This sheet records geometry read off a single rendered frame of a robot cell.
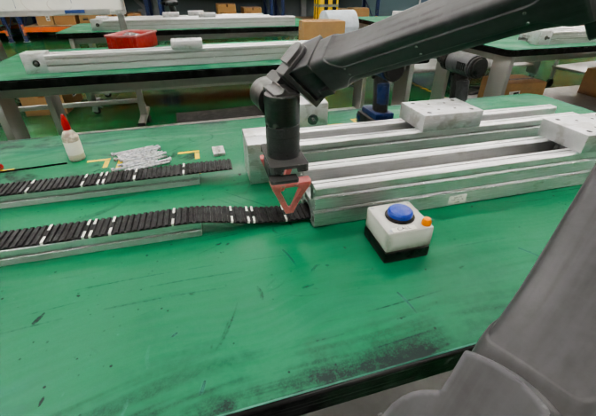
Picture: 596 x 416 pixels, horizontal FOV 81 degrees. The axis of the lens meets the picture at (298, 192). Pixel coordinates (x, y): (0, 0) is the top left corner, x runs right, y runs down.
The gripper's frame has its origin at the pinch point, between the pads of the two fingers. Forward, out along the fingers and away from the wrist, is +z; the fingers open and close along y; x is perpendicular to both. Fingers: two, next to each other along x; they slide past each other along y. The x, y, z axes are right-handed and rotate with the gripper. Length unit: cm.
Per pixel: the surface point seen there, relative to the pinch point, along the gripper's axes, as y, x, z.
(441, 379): -10, -41, 60
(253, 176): 14.0, 4.0, 2.1
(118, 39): 206, 62, -4
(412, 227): -16.3, -16.9, -1.7
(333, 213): -5.0, -8.1, 1.6
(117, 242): -2.1, 29.3, 3.1
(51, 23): 941, 338, 43
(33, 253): -1.6, 42.1, 3.0
